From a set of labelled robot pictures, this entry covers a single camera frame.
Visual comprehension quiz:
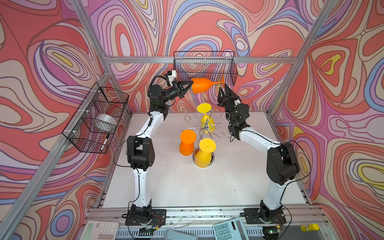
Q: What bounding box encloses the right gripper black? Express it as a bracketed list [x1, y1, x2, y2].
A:
[217, 83, 240, 124]

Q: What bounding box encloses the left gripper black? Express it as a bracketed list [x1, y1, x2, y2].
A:
[160, 83, 193, 106]

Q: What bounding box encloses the orange wine glass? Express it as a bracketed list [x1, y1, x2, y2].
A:
[191, 76, 225, 94]
[179, 130, 197, 156]

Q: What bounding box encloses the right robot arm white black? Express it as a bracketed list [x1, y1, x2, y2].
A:
[217, 84, 300, 224]

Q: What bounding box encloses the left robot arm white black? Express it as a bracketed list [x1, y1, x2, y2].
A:
[126, 75, 194, 225]

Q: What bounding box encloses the chrome wine glass rack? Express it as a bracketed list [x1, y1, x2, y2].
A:
[183, 111, 232, 168]

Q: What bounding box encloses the back yellow wine glass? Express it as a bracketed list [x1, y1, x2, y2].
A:
[197, 103, 215, 134]

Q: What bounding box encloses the yellow wine glass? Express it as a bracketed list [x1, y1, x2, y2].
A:
[195, 138, 217, 169]
[197, 103, 215, 134]

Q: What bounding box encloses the front yellow wine glass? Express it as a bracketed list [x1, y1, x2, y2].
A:
[195, 138, 217, 169]

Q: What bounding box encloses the silver tape roll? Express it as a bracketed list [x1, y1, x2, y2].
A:
[95, 114, 118, 133]

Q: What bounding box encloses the black marker pen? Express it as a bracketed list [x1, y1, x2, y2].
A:
[100, 134, 110, 152]

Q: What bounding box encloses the teal calculator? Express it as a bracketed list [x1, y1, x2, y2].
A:
[213, 218, 249, 240]

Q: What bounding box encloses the yellow small bottle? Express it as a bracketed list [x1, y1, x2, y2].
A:
[301, 224, 320, 232]

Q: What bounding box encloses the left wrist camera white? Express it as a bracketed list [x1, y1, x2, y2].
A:
[167, 70, 177, 87]

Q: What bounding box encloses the back black wire basket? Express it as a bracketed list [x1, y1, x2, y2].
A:
[174, 50, 238, 88]

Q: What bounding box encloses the black wire basket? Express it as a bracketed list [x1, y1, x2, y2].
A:
[62, 83, 129, 154]
[174, 50, 238, 88]

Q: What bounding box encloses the left black wire basket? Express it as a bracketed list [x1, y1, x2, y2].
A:
[62, 83, 129, 154]

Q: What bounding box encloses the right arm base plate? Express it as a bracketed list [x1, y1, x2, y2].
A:
[240, 208, 287, 225]

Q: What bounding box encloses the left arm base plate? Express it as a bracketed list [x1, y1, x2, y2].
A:
[122, 208, 167, 227]

